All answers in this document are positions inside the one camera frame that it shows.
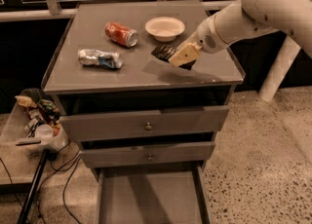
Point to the black rxbar chocolate bar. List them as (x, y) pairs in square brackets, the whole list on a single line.
[(165, 52)]

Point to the grey drawer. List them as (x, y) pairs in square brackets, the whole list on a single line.
[(155, 194), (131, 124), (147, 154)]

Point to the clear plastic trash bin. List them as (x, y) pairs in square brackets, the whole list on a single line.
[(32, 109)]

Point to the black tripod leg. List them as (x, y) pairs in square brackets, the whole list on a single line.
[(33, 187)]

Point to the crushed silver can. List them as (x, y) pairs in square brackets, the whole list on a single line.
[(95, 57)]

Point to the red soda can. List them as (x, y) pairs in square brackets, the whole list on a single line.
[(121, 34)]

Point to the white plastic cup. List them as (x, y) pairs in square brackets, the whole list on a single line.
[(44, 131)]

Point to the grey top drawer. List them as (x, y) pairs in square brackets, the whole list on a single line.
[(131, 124)]

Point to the grey bottom drawer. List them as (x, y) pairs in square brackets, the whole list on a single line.
[(155, 194)]

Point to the grey middle drawer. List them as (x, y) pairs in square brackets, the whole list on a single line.
[(147, 154)]

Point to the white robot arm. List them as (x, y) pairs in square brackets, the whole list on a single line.
[(246, 19)]

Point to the white bowl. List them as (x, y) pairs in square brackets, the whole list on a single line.
[(164, 29)]

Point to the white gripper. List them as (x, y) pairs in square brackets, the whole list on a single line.
[(205, 38)]

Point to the grey drawer cabinet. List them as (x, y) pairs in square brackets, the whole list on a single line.
[(143, 82)]

